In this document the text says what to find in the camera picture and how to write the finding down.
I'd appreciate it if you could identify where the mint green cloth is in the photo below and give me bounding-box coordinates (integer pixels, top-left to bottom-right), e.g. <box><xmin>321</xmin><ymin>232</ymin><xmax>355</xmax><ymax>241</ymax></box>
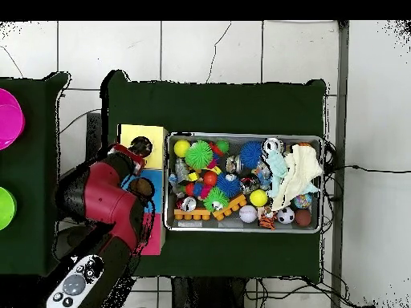
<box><xmin>265</xmin><ymin>149</ymin><xmax>291</xmax><ymax>199</ymax></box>

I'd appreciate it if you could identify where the green spiky ball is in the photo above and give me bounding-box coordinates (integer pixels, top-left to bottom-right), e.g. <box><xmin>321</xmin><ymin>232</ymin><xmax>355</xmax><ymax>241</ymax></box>
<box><xmin>184</xmin><ymin>140</ymin><xmax>215</xmax><ymax>171</ymax></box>

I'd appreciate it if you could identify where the white baseball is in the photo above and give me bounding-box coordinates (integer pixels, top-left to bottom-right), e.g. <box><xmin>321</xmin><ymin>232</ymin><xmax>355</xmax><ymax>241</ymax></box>
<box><xmin>238</xmin><ymin>205</ymin><xmax>258</xmax><ymax>225</ymax></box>

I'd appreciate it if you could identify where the yellow ball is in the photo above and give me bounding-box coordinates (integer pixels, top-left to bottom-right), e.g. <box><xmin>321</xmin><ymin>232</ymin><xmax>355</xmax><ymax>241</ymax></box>
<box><xmin>173</xmin><ymin>139</ymin><xmax>192</xmax><ymax>159</ymax></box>

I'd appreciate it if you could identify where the green bowl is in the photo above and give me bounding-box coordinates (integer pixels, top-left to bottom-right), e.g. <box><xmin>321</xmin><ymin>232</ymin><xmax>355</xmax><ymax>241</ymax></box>
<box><xmin>0</xmin><ymin>186</ymin><xmax>18</xmax><ymax>231</ymax></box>

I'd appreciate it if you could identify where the blue spiky ball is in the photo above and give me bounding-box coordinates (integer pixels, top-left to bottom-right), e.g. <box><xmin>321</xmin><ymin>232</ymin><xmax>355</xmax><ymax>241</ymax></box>
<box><xmin>216</xmin><ymin>172</ymin><xmax>242</xmax><ymax>199</ymax></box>
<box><xmin>238</xmin><ymin>140</ymin><xmax>265</xmax><ymax>170</ymax></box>

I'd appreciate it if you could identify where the wooden box with three holes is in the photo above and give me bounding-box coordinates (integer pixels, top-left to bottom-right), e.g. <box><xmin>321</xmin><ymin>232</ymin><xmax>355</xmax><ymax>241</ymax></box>
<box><xmin>119</xmin><ymin>124</ymin><xmax>169</xmax><ymax>257</ymax></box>

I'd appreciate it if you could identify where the silver mesh bin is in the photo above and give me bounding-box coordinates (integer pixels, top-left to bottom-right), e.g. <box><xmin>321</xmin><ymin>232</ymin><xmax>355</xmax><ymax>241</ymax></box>
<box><xmin>163</xmin><ymin>132</ymin><xmax>324</xmax><ymax>234</ymax></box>

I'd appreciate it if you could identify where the small soccer ball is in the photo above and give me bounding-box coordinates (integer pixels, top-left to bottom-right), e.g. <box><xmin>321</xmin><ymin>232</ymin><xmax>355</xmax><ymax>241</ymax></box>
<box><xmin>276</xmin><ymin>206</ymin><xmax>295</xmax><ymax>225</ymax></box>

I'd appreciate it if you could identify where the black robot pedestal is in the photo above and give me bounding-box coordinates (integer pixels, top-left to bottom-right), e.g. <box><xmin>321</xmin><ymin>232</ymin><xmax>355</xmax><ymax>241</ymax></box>
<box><xmin>171</xmin><ymin>276</ymin><xmax>248</xmax><ymax>308</ymax></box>

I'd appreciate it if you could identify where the dark green table cloth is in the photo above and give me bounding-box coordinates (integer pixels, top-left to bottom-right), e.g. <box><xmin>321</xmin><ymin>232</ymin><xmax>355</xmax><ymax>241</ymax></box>
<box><xmin>100</xmin><ymin>70</ymin><xmax>328</xmax><ymax>285</ymax></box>
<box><xmin>0</xmin><ymin>71</ymin><xmax>75</xmax><ymax>278</ymax></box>

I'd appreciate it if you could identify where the green spiky toy with eyes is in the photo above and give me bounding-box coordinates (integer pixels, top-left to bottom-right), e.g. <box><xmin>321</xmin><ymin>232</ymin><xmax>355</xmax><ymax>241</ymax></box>
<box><xmin>202</xmin><ymin>187</ymin><xmax>231</xmax><ymax>213</ymax></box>

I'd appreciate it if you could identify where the cream knitted cloth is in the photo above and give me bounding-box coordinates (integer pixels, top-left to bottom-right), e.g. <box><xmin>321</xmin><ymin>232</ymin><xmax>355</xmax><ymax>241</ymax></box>
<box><xmin>271</xmin><ymin>143</ymin><xmax>324</xmax><ymax>212</ymax></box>

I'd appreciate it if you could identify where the pink bowl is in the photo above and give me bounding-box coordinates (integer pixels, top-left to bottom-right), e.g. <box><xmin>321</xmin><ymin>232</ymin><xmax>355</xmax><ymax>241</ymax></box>
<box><xmin>0</xmin><ymin>87</ymin><xmax>26</xmax><ymax>152</ymax></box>

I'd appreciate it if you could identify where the thin black cable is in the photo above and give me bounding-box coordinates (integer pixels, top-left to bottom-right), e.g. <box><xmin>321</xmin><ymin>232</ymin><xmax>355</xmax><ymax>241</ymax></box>
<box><xmin>324</xmin><ymin>164</ymin><xmax>411</xmax><ymax>175</ymax></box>

